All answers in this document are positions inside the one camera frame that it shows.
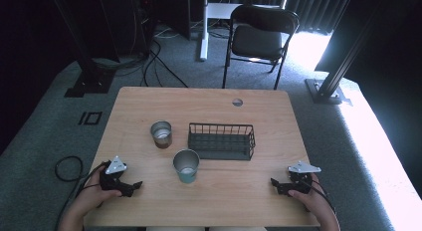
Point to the person's right hand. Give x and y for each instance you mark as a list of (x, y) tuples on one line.
[(313, 199)]

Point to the black folding chair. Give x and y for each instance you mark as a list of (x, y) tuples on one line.
[(257, 42)]

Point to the dark cabinet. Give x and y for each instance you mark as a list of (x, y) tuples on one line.
[(172, 12)]

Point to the person's left hand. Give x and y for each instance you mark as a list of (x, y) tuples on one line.
[(91, 194)]

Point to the dark curtain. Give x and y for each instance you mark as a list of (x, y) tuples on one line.
[(315, 12)]

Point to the small brown-based metal cup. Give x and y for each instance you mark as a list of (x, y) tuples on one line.
[(161, 134)]

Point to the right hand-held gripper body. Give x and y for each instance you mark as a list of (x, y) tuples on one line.
[(300, 183)]

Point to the black metal stand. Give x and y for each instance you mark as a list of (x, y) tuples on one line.
[(326, 88), (89, 81)]

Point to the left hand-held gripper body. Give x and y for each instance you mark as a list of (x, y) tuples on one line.
[(112, 181)]

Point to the teal metal cup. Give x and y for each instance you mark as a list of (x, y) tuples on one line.
[(186, 168)]

